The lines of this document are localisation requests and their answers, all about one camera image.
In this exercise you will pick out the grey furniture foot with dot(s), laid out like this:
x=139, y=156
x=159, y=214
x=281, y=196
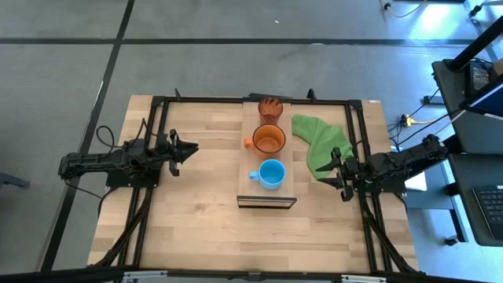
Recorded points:
x=13, y=181

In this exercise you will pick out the black monitor pole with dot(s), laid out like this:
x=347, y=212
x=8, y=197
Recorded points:
x=475, y=43

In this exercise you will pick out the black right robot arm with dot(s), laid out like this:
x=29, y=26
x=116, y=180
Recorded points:
x=393, y=161

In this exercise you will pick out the orange translucent mug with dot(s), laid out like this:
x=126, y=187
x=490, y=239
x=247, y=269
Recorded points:
x=269, y=141

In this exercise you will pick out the black desk caster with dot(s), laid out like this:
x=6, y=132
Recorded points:
x=452, y=240

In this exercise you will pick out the dark monitor screen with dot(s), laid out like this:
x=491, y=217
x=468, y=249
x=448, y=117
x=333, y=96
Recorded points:
x=485, y=103

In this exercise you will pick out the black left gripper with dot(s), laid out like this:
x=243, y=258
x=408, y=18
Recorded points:
x=167, y=149

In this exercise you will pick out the power strip with yellow plug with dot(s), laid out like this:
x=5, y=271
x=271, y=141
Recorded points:
x=408, y=120

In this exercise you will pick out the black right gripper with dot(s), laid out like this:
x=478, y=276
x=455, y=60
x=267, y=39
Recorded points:
x=349, y=173

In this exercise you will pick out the blue mug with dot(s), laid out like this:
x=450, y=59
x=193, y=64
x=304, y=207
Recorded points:
x=272, y=175

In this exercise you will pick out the black keyboard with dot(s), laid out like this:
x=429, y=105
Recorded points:
x=491, y=212

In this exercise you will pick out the black desk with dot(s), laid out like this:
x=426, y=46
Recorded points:
x=479, y=137

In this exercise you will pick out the orange faceted plastic tumbler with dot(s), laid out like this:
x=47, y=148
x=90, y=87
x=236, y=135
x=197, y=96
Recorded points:
x=270, y=112

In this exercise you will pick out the black desktop device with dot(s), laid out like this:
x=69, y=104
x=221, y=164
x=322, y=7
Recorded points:
x=479, y=78

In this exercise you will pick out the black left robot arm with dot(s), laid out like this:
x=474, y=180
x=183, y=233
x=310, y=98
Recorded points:
x=98, y=161

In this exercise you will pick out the green microfibre cloth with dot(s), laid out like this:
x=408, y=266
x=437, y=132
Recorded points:
x=322, y=145

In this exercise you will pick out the black aluminium table frame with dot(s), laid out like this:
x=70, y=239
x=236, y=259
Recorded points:
x=355, y=129

